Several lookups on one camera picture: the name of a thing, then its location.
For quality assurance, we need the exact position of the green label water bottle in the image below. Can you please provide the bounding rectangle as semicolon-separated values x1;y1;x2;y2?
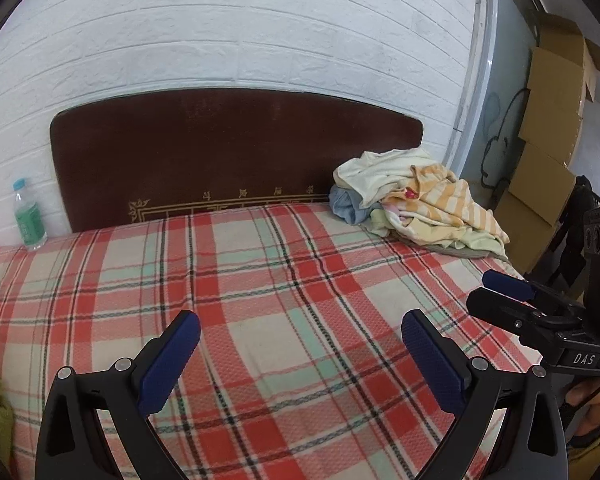
13;177;48;252

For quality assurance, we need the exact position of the white wall pipe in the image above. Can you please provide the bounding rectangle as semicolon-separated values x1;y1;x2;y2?
445;0;498;181

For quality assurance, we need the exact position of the dark brown bed headboard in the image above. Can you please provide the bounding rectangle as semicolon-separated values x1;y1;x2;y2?
49;87;425;233

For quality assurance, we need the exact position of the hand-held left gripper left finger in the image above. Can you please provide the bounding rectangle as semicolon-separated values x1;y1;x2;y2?
36;310;202;480

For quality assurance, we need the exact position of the black wall cable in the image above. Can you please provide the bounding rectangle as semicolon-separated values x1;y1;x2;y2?
480;87;531;191

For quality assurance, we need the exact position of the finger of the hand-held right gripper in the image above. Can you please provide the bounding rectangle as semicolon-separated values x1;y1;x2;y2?
482;269;587;317
466;287;587;359

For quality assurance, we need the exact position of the flattened cardboard box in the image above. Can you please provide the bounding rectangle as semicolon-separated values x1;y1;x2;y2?
517;12;600;166
490;142;578;276

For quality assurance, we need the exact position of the light blue garment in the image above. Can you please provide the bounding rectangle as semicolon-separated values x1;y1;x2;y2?
328;185;376;226

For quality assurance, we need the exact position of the pink garment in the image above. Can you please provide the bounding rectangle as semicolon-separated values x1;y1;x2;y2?
382;199;421;226

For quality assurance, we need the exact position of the red plaid bed sheet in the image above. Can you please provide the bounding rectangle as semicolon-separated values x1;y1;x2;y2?
0;199;546;480

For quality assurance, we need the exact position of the grey garment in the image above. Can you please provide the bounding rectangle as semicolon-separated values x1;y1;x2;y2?
425;242;510;263

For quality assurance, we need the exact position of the orange striped shirt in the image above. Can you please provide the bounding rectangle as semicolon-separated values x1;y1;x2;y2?
380;162;510;246

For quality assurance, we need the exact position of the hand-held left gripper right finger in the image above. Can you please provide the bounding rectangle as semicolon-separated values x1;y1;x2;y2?
401;309;569;480

